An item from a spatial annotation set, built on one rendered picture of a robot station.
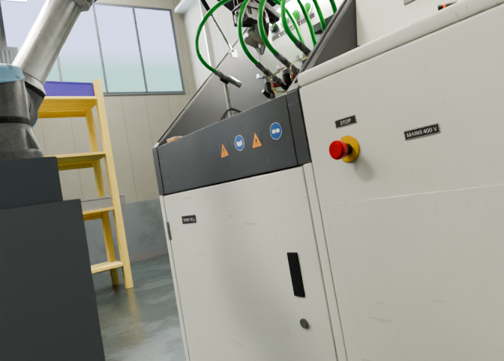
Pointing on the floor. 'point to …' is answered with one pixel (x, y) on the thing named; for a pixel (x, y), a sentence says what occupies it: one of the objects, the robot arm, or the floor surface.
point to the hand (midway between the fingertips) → (262, 51)
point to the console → (415, 182)
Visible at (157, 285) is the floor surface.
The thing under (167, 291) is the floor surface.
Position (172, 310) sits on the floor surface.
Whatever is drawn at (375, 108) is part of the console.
